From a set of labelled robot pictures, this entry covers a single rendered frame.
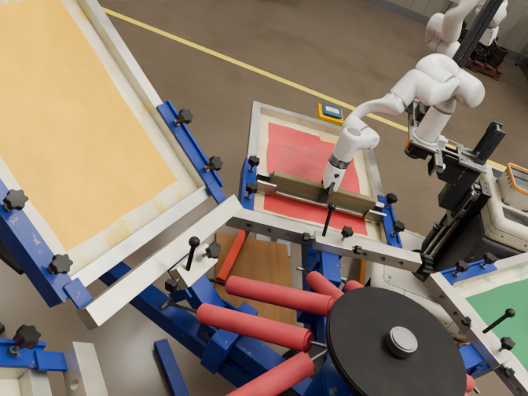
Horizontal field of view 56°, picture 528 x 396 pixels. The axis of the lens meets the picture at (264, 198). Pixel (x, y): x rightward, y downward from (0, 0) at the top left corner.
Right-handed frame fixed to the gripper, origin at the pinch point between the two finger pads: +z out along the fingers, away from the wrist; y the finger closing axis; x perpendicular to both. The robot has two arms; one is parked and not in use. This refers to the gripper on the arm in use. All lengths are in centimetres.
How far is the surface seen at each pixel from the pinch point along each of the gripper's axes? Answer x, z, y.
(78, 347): 63, -14, -89
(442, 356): -10, -30, -85
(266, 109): 22, 4, 57
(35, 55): 95, -38, -26
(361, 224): -18.5, 6.9, -3.4
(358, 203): -13.9, -1.1, -1.4
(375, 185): -26.2, 3.4, 19.3
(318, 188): 2.9, -2.9, -1.4
